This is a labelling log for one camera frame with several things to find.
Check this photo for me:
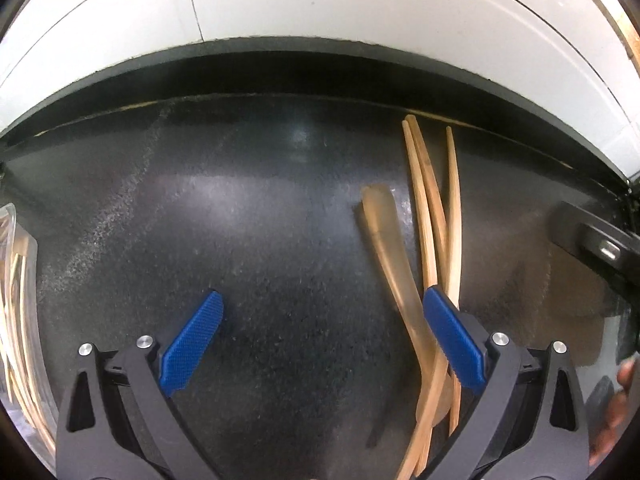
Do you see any operator other hand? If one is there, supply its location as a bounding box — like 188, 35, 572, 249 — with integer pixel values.
589, 359, 639, 467

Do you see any clear plastic container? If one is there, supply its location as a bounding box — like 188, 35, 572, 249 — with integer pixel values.
1, 203, 58, 472

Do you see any wooden spoon left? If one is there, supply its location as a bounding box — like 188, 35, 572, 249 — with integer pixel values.
361, 184, 450, 427

